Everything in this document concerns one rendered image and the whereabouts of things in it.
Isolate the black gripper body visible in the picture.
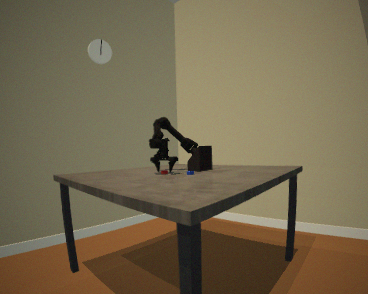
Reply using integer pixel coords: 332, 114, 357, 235
150, 148, 178, 162

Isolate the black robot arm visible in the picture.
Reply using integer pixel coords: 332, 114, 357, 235
149, 117, 198, 160

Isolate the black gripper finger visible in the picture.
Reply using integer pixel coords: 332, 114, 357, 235
168, 162, 175, 173
152, 162, 160, 172

